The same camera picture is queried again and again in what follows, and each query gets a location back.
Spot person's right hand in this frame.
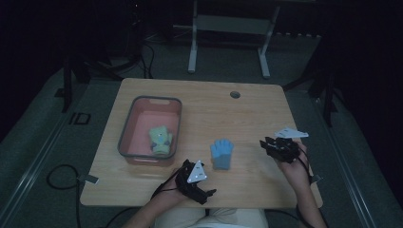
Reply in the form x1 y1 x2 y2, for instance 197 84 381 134
278 142 314 188

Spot right hand-held gripper cable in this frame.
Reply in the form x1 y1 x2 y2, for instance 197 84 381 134
296 148 317 228

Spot black tripod stand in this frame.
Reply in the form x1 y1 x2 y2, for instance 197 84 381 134
282 37 340 128
54 37 153 114

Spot pink basin with grey rim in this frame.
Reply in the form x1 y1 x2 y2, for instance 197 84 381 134
117 95 183 167

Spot black cable under table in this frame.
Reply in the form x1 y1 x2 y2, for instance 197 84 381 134
94 206 141 228

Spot white metal desk frame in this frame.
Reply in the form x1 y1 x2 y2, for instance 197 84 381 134
187 0 282 80

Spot left hand-held gripper cable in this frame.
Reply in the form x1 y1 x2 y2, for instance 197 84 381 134
151 172 180 200

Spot person's left hand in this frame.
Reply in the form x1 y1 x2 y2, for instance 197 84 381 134
154 185 188 207

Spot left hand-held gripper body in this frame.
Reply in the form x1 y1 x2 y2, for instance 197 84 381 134
175 160 210 205

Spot green glove with blue patches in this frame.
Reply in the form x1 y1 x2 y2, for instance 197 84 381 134
148 124 174 157

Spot person's light trousers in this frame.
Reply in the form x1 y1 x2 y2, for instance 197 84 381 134
151 207 270 228

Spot black floor cable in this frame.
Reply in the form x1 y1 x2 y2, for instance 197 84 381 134
46 163 84 228

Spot hand-held gripper cable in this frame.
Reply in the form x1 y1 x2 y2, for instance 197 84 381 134
151 172 180 200
296 148 317 228

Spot plain blue glove grey cuff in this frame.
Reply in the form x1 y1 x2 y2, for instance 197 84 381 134
209 138 235 171

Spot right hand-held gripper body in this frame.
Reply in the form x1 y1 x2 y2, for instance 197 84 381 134
269 126 310 164

